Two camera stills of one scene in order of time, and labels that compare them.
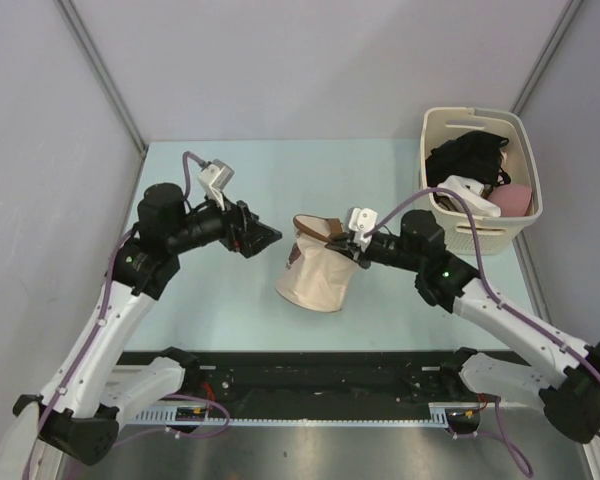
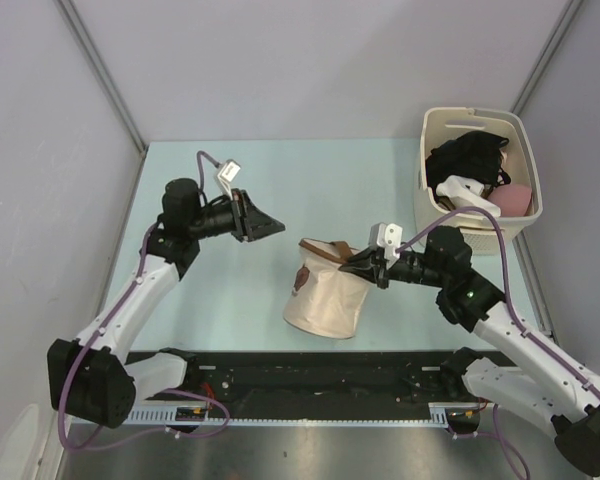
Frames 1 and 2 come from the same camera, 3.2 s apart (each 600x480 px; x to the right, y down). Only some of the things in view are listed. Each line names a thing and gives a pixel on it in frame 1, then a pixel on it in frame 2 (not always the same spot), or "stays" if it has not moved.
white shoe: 472,192 stays
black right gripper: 352,249 → 369,265
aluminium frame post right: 558,37 stays
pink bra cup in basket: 511,199 stays
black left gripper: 242,232 → 249,223
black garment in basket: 475,155 stays
